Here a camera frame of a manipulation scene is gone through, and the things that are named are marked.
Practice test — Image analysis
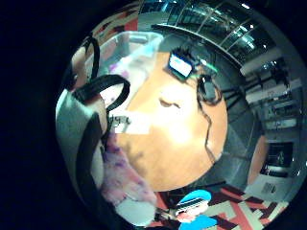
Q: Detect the pink purple soft toy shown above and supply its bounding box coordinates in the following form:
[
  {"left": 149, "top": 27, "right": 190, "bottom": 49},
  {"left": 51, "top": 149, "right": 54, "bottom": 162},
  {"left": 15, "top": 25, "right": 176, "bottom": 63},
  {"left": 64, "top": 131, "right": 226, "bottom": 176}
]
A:
[{"left": 101, "top": 132, "right": 157, "bottom": 207}]

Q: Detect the white paper label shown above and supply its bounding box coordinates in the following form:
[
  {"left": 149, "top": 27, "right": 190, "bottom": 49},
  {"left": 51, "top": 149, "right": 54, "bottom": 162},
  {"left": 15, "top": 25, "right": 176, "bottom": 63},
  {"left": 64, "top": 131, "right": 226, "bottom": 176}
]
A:
[{"left": 109, "top": 112, "right": 152, "bottom": 135}]

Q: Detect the blue cap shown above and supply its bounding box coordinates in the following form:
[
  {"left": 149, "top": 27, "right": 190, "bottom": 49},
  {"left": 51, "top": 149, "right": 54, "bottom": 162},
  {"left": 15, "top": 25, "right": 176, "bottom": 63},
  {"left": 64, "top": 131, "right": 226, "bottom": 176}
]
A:
[{"left": 177, "top": 189, "right": 213, "bottom": 205}]

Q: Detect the clear plastic storage bin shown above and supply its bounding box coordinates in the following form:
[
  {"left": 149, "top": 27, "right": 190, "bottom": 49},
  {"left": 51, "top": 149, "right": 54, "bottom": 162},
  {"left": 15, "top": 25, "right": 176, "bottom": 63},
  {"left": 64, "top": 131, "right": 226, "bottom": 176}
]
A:
[{"left": 83, "top": 31, "right": 165, "bottom": 106}]

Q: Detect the the person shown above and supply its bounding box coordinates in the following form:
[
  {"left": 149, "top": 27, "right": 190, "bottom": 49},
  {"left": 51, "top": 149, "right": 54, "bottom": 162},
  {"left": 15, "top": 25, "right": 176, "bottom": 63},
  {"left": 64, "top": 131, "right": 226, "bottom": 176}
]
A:
[{"left": 174, "top": 189, "right": 219, "bottom": 230}]

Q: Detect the laptop with lit screen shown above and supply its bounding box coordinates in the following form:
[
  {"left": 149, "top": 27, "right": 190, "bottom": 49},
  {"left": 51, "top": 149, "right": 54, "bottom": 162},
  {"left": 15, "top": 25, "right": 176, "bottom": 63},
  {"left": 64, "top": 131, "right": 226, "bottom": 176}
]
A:
[{"left": 166, "top": 47, "right": 200, "bottom": 81}]

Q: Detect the orange wooden panel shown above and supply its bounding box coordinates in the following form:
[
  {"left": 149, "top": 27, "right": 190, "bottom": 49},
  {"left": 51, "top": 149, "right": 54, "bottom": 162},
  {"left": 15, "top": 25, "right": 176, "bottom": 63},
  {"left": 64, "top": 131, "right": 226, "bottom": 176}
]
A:
[{"left": 248, "top": 135, "right": 269, "bottom": 186}]

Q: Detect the black monitor screen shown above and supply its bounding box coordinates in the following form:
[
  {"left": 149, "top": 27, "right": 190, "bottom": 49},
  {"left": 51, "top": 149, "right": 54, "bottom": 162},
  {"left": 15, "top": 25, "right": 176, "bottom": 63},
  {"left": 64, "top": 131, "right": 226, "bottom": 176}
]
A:
[{"left": 267, "top": 142, "right": 295, "bottom": 169}]

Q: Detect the white shelving unit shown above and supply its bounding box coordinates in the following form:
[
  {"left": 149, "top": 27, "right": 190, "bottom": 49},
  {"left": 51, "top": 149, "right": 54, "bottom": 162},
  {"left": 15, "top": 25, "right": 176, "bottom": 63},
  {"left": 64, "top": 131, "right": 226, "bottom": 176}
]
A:
[{"left": 244, "top": 57, "right": 303, "bottom": 132}]

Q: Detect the small dark cord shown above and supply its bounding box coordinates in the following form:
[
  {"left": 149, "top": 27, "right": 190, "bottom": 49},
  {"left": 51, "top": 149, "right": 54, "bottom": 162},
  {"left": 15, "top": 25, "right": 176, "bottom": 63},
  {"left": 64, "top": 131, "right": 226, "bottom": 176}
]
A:
[{"left": 158, "top": 98, "right": 181, "bottom": 109}]

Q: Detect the thin black cable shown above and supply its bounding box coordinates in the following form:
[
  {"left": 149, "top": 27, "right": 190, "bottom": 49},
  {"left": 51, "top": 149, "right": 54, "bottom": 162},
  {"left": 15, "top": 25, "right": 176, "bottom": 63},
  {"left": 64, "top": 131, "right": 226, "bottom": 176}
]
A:
[{"left": 200, "top": 103, "right": 218, "bottom": 164}]

